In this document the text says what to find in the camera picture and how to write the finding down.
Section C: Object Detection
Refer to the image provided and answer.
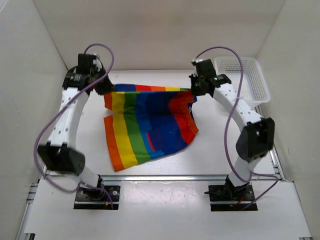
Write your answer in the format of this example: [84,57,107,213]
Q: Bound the rainbow striped shorts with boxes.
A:
[103,84,199,172]

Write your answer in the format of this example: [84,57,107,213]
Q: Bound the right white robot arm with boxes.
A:
[190,59,275,200]

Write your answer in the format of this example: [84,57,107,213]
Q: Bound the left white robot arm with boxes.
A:
[34,52,115,200]

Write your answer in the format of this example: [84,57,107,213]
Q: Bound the white plastic mesh basket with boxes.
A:
[214,56,271,108]

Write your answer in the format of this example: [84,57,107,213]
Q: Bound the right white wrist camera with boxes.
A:
[191,58,204,66]

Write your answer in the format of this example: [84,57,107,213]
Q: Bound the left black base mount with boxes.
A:
[73,185,121,210]

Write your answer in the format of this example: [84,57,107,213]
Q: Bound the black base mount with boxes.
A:
[73,185,121,210]
[204,184,258,212]

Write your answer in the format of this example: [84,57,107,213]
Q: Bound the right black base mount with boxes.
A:
[204,184,258,212]

